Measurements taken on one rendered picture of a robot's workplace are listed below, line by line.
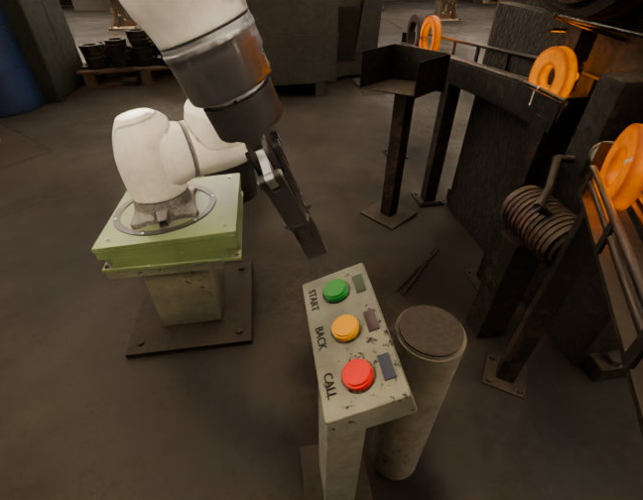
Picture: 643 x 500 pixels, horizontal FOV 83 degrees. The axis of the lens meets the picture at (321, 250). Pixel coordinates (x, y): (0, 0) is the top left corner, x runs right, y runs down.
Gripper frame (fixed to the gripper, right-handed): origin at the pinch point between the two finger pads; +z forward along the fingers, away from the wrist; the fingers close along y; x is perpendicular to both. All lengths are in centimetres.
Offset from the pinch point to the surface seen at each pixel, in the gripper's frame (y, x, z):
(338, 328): -7.6, 0.9, 11.6
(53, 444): 14, 89, 44
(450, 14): 709, -315, 179
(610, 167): 16, -57, 23
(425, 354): -7.9, -9.4, 25.0
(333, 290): -0.3, 0.2, 11.5
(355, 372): -14.8, 0.2, 11.6
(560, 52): 58, -75, 18
